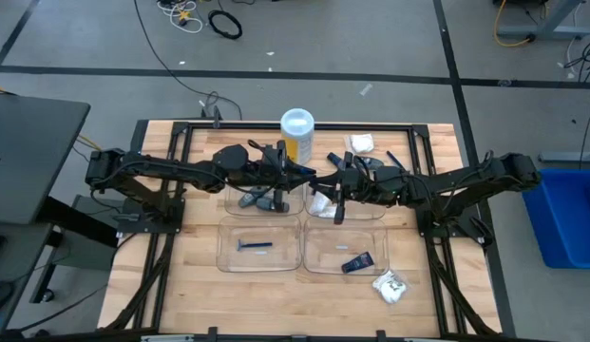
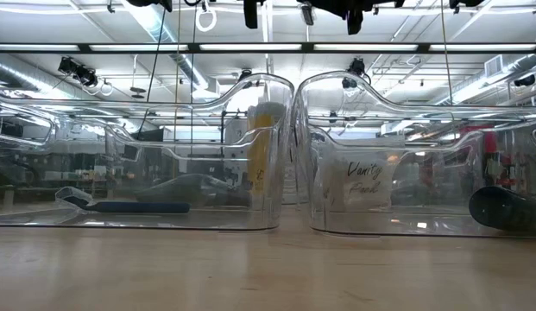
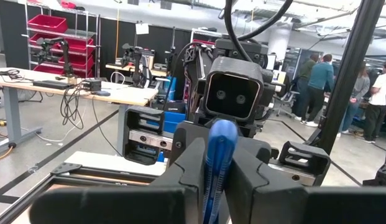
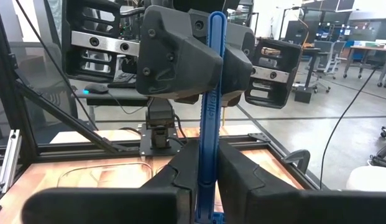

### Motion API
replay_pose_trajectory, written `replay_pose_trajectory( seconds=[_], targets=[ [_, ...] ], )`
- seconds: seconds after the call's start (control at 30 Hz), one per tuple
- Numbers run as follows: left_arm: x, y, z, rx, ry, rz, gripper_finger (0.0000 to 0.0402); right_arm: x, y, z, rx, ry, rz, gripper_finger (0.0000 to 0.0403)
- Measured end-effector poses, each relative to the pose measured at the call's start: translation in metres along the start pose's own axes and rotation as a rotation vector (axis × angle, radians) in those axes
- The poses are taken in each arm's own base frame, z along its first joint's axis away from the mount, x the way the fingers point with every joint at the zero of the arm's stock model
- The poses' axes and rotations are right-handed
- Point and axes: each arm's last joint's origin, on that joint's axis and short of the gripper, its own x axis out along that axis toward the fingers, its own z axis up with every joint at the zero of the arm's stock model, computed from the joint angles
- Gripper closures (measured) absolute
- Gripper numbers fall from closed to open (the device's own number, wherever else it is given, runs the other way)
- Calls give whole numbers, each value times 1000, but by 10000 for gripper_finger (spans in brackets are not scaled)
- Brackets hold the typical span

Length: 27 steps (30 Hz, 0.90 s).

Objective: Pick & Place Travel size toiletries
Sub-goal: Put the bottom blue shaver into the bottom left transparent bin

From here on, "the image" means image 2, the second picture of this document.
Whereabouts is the red cabinet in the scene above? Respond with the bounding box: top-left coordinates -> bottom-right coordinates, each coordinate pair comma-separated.
459,124 -> 497,155

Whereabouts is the black hanging cable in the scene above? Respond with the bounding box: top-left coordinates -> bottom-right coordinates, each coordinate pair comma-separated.
136,10 -> 167,142

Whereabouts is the dark blue tube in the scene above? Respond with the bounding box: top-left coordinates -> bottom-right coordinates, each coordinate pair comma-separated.
468,185 -> 536,233

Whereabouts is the white vanity pack pouch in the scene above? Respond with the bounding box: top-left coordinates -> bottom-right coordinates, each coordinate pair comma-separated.
326,136 -> 406,213

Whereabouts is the red equipment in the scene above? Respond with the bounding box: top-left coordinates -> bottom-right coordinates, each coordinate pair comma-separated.
495,155 -> 526,191

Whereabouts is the black beam with light strips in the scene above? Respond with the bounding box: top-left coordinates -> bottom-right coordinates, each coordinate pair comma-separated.
0,41 -> 536,55

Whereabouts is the yellow canister with white lid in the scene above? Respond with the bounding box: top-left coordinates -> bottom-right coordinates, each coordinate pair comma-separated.
247,102 -> 288,217

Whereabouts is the white looped cable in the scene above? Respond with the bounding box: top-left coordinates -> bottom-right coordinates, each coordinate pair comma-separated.
194,7 -> 218,34

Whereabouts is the blue razor with clear cap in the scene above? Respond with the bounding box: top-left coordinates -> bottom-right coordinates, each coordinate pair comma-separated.
54,186 -> 191,215

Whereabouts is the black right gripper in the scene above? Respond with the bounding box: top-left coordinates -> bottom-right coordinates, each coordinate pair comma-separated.
296,0 -> 407,36

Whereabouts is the black hanging camera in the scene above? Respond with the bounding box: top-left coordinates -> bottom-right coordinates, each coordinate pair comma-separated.
341,57 -> 372,90

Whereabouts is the clear plastic bin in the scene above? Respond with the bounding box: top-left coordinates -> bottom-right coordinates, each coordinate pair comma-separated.
0,73 -> 296,232
292,70 -> 536,241

